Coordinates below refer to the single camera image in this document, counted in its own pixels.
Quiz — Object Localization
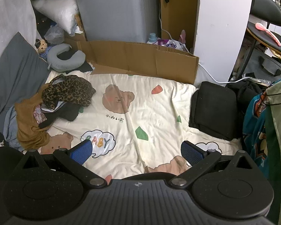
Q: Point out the floral pink cloth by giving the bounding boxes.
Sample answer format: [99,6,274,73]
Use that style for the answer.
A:
[33,105,47,125]

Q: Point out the teal printed garment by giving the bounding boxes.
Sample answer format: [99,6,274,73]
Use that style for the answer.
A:
[242,91,279,216]

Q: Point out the purple detergent bag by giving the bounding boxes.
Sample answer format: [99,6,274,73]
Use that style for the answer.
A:
[153,39,190,52]

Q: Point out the black cable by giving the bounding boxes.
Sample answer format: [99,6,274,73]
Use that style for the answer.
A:
[263,91,281,106]

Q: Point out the brown garment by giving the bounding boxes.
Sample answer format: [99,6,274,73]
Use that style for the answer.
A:
[14,84,54,150]

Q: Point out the grey bag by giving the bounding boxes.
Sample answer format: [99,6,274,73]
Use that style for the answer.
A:
[240,49,281,80]

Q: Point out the light grey curtain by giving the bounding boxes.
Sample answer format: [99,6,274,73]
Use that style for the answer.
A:
[0,0,38,73]

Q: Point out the black clothes heap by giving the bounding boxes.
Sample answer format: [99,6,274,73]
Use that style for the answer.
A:
[226,80,270,115]

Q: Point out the grey neck pillow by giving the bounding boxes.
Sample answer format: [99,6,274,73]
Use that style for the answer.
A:
[47,43,86,72]

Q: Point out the small black cloth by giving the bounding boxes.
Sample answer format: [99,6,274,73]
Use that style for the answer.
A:
[66,62,95,75]

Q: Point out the brown cardboard sheet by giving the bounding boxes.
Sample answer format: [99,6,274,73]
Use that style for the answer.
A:
[64,36,199,85]

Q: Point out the folded black clothes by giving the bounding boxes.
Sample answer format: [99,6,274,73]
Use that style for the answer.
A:
[188,81,244,141]

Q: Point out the blue denim garment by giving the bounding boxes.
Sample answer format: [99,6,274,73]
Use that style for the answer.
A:
[3,105,24,150]

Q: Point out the cream bear print bedsheet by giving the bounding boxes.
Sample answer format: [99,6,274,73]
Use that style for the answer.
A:
[39,71,243,181]

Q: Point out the brown wooden panel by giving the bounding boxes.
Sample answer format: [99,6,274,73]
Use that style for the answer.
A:
[159,0,199,52]

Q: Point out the pink brush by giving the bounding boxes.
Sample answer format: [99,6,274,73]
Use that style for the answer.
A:
[255,22,281,47]

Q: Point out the blue capped detergent bottle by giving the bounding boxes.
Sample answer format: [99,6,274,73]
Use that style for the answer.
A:
[146,33,158,44]

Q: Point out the silver plastic packaging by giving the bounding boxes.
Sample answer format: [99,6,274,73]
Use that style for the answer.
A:
[245,76,272,86]

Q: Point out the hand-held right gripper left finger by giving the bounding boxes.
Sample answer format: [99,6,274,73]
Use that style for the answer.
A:
[15,139,108,189]

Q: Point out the small teddy bear toy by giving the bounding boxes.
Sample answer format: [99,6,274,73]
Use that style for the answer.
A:
[35,39,48,53]

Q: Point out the black garment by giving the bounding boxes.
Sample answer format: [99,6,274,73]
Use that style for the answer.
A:
[39,103,81,129]

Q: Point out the grey appliance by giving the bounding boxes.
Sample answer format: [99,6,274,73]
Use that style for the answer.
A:
[72,0,162,44]

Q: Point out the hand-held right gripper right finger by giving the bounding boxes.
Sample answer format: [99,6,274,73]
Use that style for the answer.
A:
[170,141,260,189]

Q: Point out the black topped stool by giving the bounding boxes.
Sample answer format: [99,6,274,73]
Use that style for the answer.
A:
[239,27,281,75]

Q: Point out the white cable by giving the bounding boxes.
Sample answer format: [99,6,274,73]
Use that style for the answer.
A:
[158,12,256,83]

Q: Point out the clear plastic bag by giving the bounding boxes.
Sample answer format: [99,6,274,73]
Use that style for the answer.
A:
[43,26,66,44]

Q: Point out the white pillow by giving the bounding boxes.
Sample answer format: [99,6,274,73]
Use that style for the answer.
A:
[31,0,80,34]

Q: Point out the leopard print garment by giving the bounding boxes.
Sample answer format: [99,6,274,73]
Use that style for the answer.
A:
[42,75,96,110]

